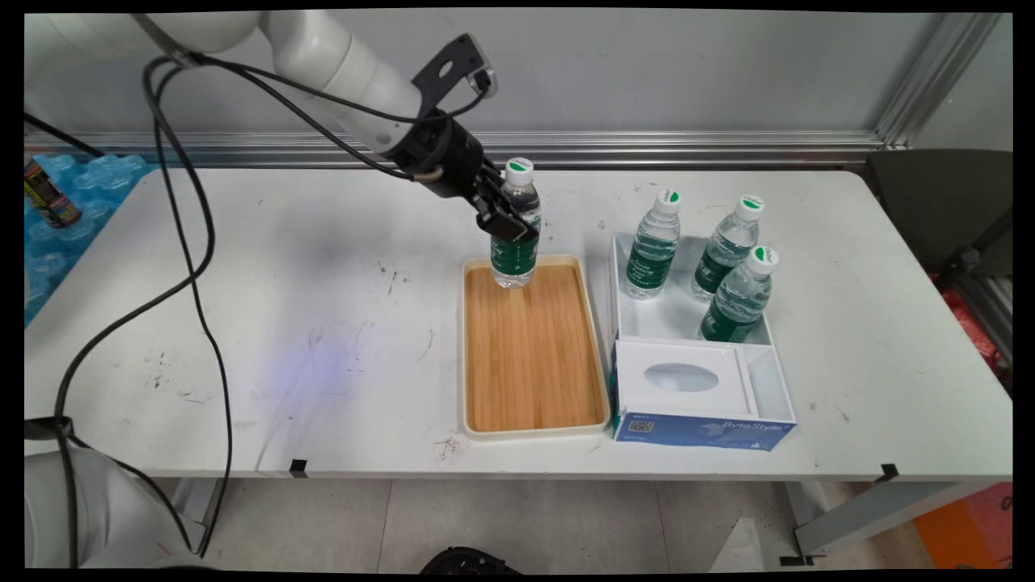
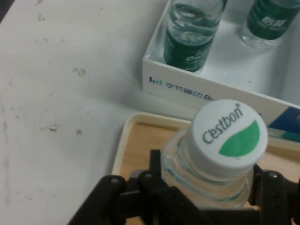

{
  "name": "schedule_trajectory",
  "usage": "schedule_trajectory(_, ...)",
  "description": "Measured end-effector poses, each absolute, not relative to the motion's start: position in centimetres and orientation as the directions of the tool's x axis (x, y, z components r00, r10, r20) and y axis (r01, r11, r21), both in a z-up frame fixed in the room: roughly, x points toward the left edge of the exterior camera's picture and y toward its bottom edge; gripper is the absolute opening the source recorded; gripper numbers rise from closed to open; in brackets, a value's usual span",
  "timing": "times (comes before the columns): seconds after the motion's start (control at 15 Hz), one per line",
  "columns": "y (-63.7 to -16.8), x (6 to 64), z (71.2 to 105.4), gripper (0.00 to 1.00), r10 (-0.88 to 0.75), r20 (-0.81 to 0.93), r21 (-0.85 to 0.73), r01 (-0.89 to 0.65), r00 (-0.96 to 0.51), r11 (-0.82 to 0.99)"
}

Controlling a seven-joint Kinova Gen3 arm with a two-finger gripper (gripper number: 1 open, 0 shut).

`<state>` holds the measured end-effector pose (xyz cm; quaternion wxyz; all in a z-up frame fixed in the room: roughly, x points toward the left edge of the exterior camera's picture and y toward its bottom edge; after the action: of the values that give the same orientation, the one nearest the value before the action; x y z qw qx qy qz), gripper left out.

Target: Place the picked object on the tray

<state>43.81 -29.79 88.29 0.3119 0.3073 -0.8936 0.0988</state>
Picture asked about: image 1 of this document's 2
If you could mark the horizontal aluminium frame rail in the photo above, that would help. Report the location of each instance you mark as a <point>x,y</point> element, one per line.
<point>647,145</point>

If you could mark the wooden tray with cream rim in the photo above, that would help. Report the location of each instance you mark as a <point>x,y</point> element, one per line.
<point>534,347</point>

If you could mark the black round object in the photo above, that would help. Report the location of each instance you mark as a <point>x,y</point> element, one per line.
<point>469,562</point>

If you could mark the blue wrapped water bottle pack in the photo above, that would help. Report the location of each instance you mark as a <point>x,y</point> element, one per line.
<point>97,182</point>

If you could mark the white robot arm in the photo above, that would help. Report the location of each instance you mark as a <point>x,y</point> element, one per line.
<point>340,56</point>

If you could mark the orange box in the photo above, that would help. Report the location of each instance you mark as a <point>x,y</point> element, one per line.
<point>970,525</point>

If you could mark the green label water bottle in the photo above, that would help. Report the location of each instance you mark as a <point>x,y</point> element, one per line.
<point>515,267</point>
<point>653,250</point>
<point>736,305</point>
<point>722,257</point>

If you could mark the dark printed can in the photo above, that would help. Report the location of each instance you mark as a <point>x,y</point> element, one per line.
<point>50,198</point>

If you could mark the white and blue cardboard box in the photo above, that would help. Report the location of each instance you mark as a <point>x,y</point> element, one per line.
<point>687,432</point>

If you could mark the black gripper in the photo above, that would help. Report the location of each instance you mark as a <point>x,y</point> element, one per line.
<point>449,158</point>

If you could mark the white table leg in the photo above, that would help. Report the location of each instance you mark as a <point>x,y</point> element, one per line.
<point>873,513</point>
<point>194,509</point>

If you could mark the red plastic bag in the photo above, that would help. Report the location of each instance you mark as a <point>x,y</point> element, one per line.
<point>974,323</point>

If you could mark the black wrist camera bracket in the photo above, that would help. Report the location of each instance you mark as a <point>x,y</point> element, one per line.
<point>445,69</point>

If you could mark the slanted aluminium frame post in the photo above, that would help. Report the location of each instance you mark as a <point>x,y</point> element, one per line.
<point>938,81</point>

